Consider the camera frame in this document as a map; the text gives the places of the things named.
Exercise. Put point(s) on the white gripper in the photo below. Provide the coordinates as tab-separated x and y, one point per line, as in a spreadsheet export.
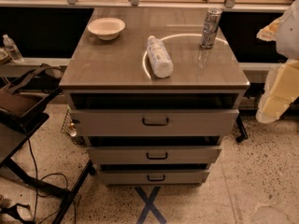
289	34

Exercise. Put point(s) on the clear plastic water bottle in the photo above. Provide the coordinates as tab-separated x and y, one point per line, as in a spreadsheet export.
159	58

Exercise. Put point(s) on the small background water bottle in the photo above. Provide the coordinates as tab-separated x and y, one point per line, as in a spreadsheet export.
12	49

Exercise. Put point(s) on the silver drink can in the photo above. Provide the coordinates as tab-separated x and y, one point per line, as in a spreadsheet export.
210	29

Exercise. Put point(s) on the black caster leg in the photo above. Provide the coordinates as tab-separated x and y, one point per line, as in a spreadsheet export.
243	134

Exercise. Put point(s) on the grey drawer cabinet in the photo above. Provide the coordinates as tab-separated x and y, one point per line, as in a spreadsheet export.
152	105

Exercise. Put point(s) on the white paper bowl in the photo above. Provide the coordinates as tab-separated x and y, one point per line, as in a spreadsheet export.
106	28

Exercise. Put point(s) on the blue tape cross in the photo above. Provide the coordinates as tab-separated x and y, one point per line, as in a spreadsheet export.
149	205

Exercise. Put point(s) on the top grey drawer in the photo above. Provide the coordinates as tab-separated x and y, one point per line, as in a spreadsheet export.
195	122

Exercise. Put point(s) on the black cart with bag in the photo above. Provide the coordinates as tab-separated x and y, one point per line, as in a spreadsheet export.
21	115

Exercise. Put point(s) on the wire mesh basket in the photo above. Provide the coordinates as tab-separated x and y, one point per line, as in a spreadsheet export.
69	129

